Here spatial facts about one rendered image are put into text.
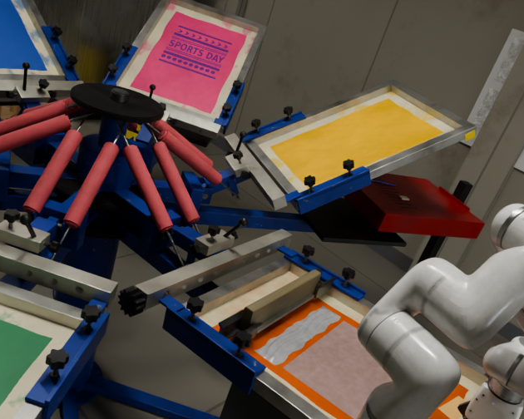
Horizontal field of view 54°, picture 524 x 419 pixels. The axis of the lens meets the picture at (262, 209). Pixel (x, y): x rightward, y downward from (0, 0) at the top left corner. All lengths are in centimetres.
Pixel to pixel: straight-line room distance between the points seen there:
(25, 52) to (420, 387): 219
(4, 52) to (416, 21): 295
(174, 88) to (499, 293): 205
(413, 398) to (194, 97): 201
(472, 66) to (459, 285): 335
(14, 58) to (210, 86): 88
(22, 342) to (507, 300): 103
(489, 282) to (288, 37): 429
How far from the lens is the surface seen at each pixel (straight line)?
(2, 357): 132
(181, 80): 267
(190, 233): 169
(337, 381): 142
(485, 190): 400
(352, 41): 459
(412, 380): 84
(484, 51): 412
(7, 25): 267
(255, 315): 138
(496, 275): 86
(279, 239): 180
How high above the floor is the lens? 188
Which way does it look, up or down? 25 degrees down
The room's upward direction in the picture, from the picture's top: 19 degrees clockwise
